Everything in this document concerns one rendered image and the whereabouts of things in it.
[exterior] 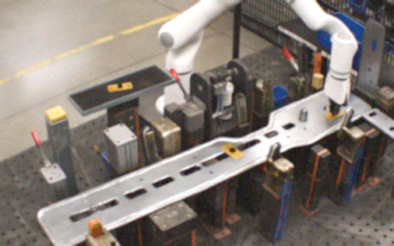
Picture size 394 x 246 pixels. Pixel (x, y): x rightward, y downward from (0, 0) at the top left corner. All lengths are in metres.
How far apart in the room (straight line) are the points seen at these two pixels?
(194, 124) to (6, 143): 2.06
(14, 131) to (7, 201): 1.68
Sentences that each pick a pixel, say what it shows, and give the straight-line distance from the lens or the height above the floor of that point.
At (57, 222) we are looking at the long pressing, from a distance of 1.69.
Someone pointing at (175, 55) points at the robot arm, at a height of 1.06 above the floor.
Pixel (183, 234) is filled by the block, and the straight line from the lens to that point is 1.66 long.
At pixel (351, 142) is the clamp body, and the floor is 1.01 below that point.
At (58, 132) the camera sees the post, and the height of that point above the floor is 1.10.
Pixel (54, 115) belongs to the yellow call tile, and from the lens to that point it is 1.86.
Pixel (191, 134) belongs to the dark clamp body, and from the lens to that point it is 1.99.
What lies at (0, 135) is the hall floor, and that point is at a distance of 3.90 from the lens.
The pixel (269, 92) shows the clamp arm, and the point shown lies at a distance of 2.14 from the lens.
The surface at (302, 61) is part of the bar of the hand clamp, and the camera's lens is 2.21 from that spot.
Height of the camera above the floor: 2.18
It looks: 35 degrees down
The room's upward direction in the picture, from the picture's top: 1 degrees clockwise
